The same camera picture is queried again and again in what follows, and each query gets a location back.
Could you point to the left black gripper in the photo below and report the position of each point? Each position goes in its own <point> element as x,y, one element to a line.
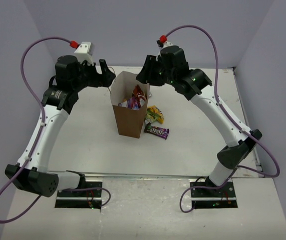
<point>97,75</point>

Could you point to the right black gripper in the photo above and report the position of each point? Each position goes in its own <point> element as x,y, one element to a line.
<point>146,75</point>

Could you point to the red Doritos chip bag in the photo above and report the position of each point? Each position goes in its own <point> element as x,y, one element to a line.
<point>139,96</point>

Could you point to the purple white candy bag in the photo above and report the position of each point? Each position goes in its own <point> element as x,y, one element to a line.
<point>132,104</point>

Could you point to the yellow M&M's packet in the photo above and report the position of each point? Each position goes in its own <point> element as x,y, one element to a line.
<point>157,111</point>

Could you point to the brown paper bag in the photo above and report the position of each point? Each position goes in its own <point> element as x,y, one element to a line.
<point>129,121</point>

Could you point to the brown M&M's packet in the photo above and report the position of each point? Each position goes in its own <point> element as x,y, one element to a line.
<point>157,131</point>

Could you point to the orange Fox's candy bag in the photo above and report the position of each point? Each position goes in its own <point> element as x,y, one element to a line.
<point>124,103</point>

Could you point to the green candy wrapper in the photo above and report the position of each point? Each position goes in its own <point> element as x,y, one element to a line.
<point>151,117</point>

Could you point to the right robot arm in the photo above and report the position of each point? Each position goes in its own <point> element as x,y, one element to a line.
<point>197,87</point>

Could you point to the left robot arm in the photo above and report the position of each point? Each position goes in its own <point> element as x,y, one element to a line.
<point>30,173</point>

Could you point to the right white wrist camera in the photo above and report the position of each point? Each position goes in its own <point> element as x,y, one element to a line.
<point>163,44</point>

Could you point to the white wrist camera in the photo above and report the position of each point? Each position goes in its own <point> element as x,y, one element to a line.
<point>163,44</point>
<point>83,52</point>

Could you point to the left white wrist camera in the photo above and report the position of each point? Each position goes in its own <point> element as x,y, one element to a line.
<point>83,52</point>

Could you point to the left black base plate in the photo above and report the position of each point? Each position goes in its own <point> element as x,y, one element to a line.
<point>79,200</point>

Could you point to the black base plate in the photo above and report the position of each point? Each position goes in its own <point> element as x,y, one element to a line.
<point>79,200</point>
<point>222,198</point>

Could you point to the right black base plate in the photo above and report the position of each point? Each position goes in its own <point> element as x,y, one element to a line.
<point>222,198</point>

